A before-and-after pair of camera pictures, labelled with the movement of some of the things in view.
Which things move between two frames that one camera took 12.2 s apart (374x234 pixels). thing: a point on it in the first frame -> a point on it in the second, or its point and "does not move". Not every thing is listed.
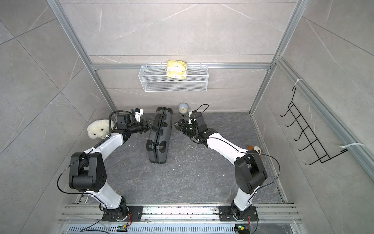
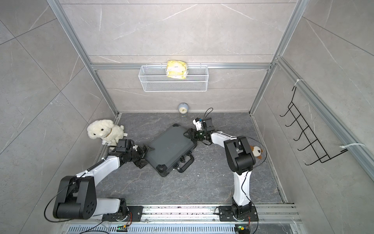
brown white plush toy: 256,148 does not move
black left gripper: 143,125 -> 140,163
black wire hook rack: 323,156 does not move
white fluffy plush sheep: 99,129 does not move
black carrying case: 157,143 -> 173,149
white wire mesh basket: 154,79 does not move
